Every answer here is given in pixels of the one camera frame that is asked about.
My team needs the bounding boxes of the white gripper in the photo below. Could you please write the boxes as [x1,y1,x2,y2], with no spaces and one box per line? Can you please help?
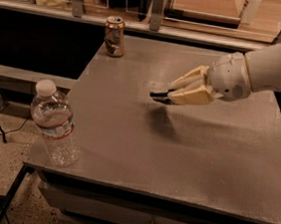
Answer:
[167,52,252,106]

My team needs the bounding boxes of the dark blue rxbar wrapper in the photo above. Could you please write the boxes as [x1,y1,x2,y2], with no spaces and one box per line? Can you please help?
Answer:
[149,92,172,106]

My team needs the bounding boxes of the clear plastic water bottle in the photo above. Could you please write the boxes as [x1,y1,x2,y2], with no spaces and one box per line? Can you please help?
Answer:
[30,79,80,167]

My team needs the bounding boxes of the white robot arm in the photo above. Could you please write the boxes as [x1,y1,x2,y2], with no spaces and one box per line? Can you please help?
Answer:
[167,42,281,106]

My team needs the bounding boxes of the white bottle on shelf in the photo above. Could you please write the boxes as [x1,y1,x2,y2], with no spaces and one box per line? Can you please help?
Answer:
[240,0,261,24]

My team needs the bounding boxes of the crushed gold soda can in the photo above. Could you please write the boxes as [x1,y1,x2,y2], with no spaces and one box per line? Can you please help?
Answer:
[104,16,125,58]

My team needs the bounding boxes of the black metal table leg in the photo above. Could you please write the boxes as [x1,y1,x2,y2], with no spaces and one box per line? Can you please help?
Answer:
[0,165,34,223]

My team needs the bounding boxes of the grey cabinet drawer with handle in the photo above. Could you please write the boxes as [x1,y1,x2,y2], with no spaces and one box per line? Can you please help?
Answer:
[34,179,281,224]

